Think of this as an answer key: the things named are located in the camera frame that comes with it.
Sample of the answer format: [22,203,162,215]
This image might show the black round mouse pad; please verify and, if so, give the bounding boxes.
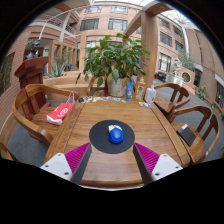
[88,119,136,155]

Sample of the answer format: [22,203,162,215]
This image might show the yellow flowering plant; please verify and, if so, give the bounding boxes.
[198,85,208,101]

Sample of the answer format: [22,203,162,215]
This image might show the small printed cards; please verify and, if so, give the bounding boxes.
[78,96,123,103]

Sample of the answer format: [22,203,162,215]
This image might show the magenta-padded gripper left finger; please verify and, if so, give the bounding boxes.
[40,142,93,185]

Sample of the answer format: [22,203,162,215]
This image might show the green potted plant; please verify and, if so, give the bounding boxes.
[75,33,151,98]

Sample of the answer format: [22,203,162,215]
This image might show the white statue on pedestal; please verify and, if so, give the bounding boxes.
[171,58,183,76]

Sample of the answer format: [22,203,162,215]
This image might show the blue and white computer mouse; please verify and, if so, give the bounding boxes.
[107,124,125,145]

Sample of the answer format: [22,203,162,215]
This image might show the blue squeeze tube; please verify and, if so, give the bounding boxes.
[125,81,135,102]

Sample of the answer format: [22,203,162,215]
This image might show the spiky agave plant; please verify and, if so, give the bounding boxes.
[46,61,68,78]

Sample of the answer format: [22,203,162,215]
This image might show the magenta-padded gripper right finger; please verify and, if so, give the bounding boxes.
[132,142,184,186]

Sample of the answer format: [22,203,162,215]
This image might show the wooden armchair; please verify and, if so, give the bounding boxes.
[153,82,192,118]
[11,83,80,145]
[87,76,109,98]
[167,104,221,164]

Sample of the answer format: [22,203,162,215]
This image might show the yellow dish soap bottle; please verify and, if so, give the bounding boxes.
[134,76,147,103]

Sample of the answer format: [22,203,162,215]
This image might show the dark red wooden lectern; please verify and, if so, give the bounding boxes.
[14,56,50,113]

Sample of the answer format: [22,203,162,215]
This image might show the white pump bottle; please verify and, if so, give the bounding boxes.
[143,84,157,105]

